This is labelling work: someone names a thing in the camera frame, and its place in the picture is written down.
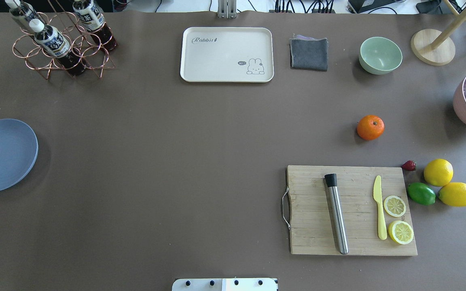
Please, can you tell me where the blue round plate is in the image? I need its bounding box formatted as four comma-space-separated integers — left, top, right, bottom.
0, 118, 38, 190

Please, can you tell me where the tea bottle back left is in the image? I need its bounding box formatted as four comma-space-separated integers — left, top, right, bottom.
5, 0, 45, 31

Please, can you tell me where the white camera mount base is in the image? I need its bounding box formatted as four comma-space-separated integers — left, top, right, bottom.
172, 278, 279, 291

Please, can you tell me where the green lime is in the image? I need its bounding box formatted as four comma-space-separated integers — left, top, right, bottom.
407, 182, 436, 206

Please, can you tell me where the steel muddler black tip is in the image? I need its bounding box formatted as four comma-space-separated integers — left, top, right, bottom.
325, 173, 349, 255

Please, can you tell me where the lower whole lemon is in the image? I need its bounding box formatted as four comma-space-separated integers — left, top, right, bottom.
438, 182, 466, 207

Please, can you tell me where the cream rabbit tray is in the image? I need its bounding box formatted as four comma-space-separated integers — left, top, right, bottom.
180, 27, 274, 83

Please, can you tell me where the orange fruit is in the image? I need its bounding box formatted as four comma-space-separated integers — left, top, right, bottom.
356, 115, 385, 141

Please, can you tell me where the copper wire bottle rack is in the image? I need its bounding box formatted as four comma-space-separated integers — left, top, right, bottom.
12, 0, 115, 80

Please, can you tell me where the lemon slice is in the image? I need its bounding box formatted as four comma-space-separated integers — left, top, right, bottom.
388, 220, 414, 245
383, 195, 407, 217

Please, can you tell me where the upper whole lemon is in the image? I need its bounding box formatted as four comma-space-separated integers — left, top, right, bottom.
424, 158, 453, 187

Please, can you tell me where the whole lemon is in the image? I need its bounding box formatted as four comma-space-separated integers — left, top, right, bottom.
438, 182, 466, 207
424, 158, 453, 187

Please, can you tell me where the red strawberry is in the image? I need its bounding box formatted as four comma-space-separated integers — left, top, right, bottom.
401, 160, 416, 171

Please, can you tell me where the tea bottle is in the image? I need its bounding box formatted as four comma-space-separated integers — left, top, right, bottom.
29, 19, 86, 76
5, 0, 45, 31
72, 0, 118, 51

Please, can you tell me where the grey folded cloth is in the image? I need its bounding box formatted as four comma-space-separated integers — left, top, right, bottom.
290, 35, 329, 72

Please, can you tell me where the wooden cup tree stand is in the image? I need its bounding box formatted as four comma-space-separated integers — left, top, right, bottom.
410, 7, 466, 66

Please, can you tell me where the green bowl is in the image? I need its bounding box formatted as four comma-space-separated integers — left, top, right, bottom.
358, 36, 403, 75

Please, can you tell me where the wooden cutting board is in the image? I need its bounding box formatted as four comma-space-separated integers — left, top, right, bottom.
286, 165, 417, 256

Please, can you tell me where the lower lemon slice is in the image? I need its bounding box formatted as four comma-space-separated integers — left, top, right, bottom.
388, 220, 414, 245

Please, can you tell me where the yellow plastic knife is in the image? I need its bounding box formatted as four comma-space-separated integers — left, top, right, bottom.
373, 175, 387, 240

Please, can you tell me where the tea bottle front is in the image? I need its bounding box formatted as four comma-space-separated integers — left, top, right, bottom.
29, 19, 86, 76

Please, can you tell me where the upper lemon slice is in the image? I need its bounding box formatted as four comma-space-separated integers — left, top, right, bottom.
383, 195, 407, 217

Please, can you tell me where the tea bottle back right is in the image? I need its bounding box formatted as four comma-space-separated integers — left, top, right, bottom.
72, 0, 118, 51

